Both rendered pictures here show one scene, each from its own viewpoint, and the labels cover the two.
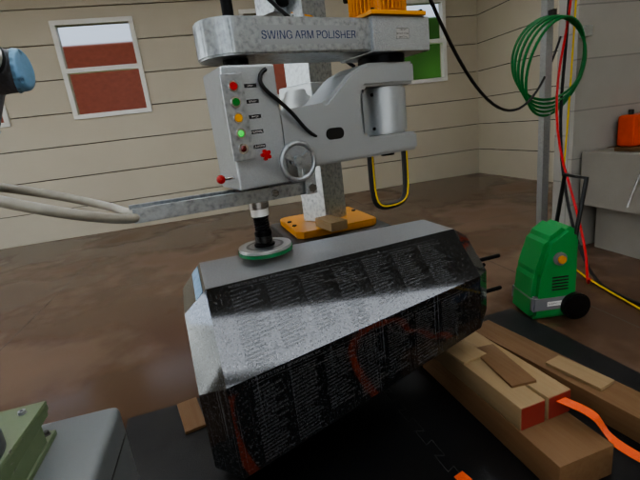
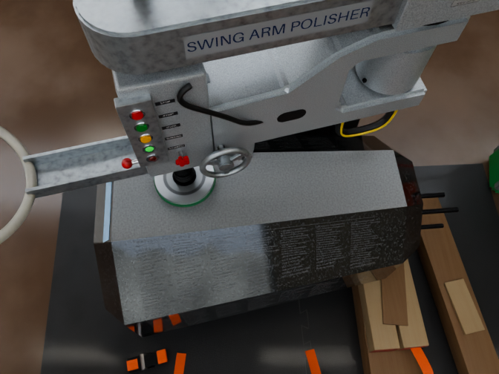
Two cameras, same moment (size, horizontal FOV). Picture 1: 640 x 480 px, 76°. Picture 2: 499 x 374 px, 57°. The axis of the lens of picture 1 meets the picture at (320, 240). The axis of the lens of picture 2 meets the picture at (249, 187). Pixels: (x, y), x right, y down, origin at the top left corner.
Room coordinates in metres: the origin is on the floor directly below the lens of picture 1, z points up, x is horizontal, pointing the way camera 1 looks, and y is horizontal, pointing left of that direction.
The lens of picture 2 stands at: (0.93, -0.14, 2.37)
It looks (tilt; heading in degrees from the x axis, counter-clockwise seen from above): 65 degrees down; 11
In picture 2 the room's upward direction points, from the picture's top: 2 degrees clockwise
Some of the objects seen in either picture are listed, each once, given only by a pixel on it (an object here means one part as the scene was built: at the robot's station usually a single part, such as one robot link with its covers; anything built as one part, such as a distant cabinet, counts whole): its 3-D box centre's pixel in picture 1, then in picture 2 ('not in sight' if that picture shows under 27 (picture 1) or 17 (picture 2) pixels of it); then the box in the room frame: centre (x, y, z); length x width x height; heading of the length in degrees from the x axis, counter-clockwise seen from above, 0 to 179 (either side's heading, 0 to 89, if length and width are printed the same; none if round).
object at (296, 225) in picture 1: (326, 220); not in sight; (2.48, -0.05, 0.76); 0.49 x 0.49 x 0.05; 16
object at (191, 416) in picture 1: (190, 414); not in sight; (1.77, 0.75, 0.02); 0.25 x 0.10 x 0.01; 26
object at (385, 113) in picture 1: (384, 110); (395, 48); (1.91, -0.36, 1.36); 0.19 x 0.19 x 0.20
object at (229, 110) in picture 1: (236, 118); (144, 133); (1.46, 0.23, 1.39); 0.08 x 0.03 x 0.28; 118
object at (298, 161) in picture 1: (293, 161); (222, 152); (1.55, 0.06, 1.22); 0.15 x 0.10 x 0.15; 118
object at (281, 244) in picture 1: (265, 246); (184, 176); (1.60, 0.22, 0.89); 0.21 x 0.21 x 0.01
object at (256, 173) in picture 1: (266, 130); (195, 96); (1.63, 0.15, 1.34); 0.36 x 0.22 x 0.45; 118
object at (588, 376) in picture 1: (578, 371); (463, 306); (1.59, -1.09, 0.13); 0.25 x 0.10 x 0.01; 26
